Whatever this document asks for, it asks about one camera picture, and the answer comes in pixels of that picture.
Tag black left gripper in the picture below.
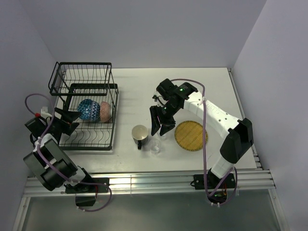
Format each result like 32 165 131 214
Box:
46 108 82 136

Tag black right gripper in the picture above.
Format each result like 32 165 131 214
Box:
149 102 180 136

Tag blue triangle patterned bowl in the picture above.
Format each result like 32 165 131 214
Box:
77 99 93 120

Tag pink floral patterned bowl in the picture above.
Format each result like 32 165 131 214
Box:
100 102 112 123

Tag orange patterned bowl zigzag outside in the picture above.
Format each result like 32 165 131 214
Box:
89 101 100 121

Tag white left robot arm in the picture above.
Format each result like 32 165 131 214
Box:
24 108 97 193

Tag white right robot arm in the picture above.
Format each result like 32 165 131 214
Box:
150 78 254 188

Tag clear faceted glass far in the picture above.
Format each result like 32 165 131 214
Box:
158 133 168 141

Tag clear glass near mug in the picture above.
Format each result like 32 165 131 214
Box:
149 139 161 154

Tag black mug white inside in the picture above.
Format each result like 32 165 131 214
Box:
131 125 149 150

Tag round woven bamboo tray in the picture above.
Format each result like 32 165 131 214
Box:
174 120 203 152

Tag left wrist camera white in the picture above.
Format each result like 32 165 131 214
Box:
35 106 52 119

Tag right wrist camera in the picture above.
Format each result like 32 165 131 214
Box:
152 94 159 102

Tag black wire dish rack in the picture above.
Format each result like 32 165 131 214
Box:
48 62 119 151

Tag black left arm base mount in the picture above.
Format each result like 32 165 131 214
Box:
64 178 112 212

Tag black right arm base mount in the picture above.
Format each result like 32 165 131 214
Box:
190 173 236 190

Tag aluminium table edge rail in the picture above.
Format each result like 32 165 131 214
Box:
23 168 275 197

